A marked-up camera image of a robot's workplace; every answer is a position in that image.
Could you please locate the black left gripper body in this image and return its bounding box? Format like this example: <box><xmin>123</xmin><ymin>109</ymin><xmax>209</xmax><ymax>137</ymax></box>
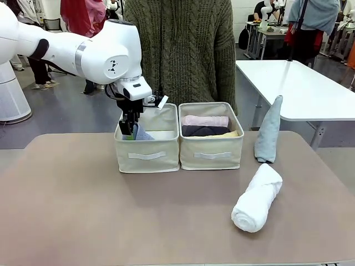
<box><xmin>115</xmin><ymin>94</ymin><xmax>144</xmax><ymax>123</ymax></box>

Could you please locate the lavender blue cone towel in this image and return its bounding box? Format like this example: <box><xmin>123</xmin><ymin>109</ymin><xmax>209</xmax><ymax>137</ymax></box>
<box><xmin>130</xmin><ymin>126</ymin><xmax>155</xmax><ymax>141</ymax></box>

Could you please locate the pink towel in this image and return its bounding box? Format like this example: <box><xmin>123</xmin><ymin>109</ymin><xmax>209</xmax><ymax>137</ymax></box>
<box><xmin>181</xmin><ymin>115</ymin><xmax>230</xmax><ymax>129</ymax></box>

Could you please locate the dark grey towel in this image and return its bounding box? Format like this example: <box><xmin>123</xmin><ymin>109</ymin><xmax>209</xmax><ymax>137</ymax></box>
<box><xmin>181</xmin><ymin>125</ymin><xmax>231</xmax><ymax>137</ymax></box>

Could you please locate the yellow towel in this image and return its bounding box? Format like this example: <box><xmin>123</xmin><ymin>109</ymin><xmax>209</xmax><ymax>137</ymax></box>
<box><xmin>191</xmin><ymin>130</ymin><xmax>240</xmax><ymax>139</ymax></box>

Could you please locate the pale teal cone towel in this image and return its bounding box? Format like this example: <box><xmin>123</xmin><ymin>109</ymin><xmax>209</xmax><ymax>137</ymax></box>
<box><xmin>254</xmin><ymin>95</ymin><xmax>284</xmax><ymax>163</ymax></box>

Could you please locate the white towel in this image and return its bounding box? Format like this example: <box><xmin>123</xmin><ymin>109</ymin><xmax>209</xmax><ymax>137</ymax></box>
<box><xmin>231</xmin><ymin>162</ymin><xmax>283</xmax><ymax>233</ymax></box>

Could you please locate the person's left forearm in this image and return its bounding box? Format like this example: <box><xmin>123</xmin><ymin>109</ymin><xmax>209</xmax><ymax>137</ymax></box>
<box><xmin>215</xmin><ymin>49</ymin><xmax>239</xmax><ymax>113</ymax></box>

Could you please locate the beige fabric storage bin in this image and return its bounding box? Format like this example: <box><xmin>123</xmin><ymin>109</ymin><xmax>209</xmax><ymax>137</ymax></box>
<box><xmin>178</xmin><ymin>101</ymin><xmax>245</xmax><ymax>171</ymax></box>
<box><xmin>114</xmin><ymin>103</ymin><xmax>180</xmax><ymax>174</ymax></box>

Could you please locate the person in green knit sweater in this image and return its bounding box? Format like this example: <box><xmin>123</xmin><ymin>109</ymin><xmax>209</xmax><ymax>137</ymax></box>
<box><xmin>123</xmin><ymin>0</ymin><xmax>239</xmax><ymax>111</ymax></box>

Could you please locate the bystander in black clothes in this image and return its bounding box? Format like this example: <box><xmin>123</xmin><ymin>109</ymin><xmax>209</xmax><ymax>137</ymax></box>
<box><xmin>11</xmin><ymin>55</ymin><xmax>58</xmax><ymax>89</ymax></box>

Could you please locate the bystander in red top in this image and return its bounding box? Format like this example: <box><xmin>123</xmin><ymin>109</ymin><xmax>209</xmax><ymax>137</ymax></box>
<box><xmin>60</xmin><ymin>0</ymin><xmax>108</xmax><ymax>94</ymax></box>

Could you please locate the white cylindrical air purifier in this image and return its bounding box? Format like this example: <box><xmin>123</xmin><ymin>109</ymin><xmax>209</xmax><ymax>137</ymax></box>
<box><xmin>0</xmin><ymin>59</ymin><xmax>32</xmax><ymax>122</ymax></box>

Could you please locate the black hanging bag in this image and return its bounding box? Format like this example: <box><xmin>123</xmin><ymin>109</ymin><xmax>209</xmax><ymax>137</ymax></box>
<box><xmin>239</xmin><ymin>27</ymin><xmax>250</xmax><ymax>50</ymax></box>

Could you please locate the grey background workbench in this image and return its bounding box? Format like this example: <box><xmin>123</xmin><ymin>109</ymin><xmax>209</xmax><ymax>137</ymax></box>
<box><xmin>245</xmin><ymin>21</ymin><xmax>292</xmax><ymax>60</ymax></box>

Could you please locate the seated person in black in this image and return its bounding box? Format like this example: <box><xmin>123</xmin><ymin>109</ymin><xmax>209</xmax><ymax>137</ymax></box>
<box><xmin>253</xmin><ymin>0</ymin><xmax>278</xmax><ymax>23</ymax></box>

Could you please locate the small white background robot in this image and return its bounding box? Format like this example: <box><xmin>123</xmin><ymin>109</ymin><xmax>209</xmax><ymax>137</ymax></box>
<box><xmin>259</xmin><ymin>0</ymin><xmax>278</xmax><ymax>31</ymax></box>

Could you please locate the white side table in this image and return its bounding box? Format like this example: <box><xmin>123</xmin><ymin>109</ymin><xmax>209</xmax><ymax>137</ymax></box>
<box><xmin>235</xmin><ymin>59</ymin><xmax>355</xmax><ymax>149</ymax></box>

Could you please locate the bystander in blue shawl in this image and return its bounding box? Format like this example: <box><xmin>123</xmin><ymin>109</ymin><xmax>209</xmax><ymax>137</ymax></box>
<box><xmin>285</xmin><ymin>0</ymin><xmax>342</xmax><ymax>66</ymax></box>

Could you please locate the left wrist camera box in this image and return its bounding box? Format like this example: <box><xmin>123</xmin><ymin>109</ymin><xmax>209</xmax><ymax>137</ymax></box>
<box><xmin>143</xmin><ymin>94</ymin><xmax>169</xmax><ymax>110</ymax></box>

